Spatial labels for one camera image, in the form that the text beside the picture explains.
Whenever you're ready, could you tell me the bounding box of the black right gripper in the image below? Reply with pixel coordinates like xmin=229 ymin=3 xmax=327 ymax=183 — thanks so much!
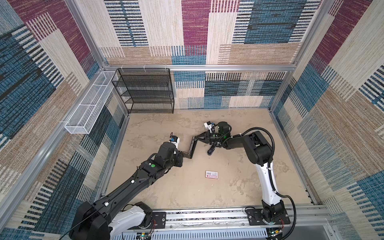
xmin=196 ymin=129 xmax=223 ymax=144

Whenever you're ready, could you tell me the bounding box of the blue stapler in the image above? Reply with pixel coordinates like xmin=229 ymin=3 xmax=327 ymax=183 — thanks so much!
xmin=207 ymin=143 xmax=216 ymax=156

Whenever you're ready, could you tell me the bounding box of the red white staple box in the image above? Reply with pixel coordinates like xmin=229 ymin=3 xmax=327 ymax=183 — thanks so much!
xmin=205 ymin=171 xmax=219 ymax=179

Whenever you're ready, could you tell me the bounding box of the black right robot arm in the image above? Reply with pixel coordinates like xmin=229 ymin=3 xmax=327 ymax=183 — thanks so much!
xmin=189 ymin=122 xmax=297 ymax=226

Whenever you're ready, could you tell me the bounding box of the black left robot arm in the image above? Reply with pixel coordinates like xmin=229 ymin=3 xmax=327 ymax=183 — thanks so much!
xmin=68 ymin=142 xmax=186 ymax=240

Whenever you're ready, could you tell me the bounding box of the black mesh shelf rack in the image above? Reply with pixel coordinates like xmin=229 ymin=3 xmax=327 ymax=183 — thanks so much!
xmin=112 ymin=68 xmax=175 ymax=114

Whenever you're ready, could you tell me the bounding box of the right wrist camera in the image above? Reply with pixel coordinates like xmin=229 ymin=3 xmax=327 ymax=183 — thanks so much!
xmin=204 ymin=121 xmax=216 ymax=133

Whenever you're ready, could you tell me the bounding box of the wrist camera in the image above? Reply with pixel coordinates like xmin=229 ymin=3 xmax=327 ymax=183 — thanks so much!
xmin=170 ymin=133 xmax=180 ymax=148
xmin=204 ymin=121 xmax=216 ymax=133

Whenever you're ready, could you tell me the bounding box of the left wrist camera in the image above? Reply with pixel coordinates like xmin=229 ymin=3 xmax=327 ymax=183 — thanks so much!
xmin=170 ymin=133 xmax=180 ymax=148

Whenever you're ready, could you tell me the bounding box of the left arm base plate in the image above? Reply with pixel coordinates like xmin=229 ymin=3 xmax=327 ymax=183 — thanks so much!
xmin=130 ymin=212 xmax=167 ymax=231

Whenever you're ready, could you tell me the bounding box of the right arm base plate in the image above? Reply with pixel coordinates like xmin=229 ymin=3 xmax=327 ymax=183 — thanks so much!
xmin=245 ymin=207 xmax=291 ymax=226

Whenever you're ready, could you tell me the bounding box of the white wire mesh basket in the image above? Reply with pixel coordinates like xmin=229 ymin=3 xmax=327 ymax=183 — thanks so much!
xmin=65 ymin=71 xmax=115 ymax=135

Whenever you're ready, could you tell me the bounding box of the aluminium front rail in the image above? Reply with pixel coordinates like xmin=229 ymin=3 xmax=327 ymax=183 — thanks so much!
xmin=110 ymin=205 xmax=339 ymax=240

